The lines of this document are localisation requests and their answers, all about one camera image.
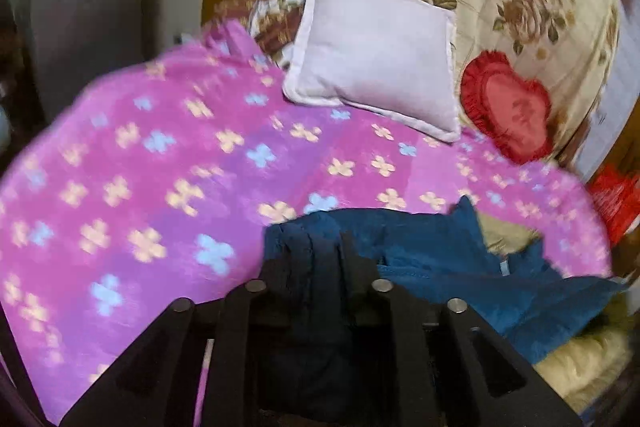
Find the pink floral bed cover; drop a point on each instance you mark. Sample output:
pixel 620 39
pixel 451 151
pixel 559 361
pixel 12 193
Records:
pixel 158 182

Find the red shopping bag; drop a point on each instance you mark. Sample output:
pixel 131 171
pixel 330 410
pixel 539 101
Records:
pixel 615 196

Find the white square pillow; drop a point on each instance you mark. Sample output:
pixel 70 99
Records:
pixel 392 57

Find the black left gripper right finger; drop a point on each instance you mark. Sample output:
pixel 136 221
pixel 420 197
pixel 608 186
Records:
pixel 412 363

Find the brown floral pillow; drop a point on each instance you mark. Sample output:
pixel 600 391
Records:
pixel 274 24

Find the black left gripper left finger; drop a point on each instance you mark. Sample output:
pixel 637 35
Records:
pixel 251 358

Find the red heart cushion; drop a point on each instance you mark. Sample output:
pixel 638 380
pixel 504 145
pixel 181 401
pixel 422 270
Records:
pixel 511 110

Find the teal puffer jacket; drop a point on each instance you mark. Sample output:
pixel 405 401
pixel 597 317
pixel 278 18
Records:
pixel 439 257

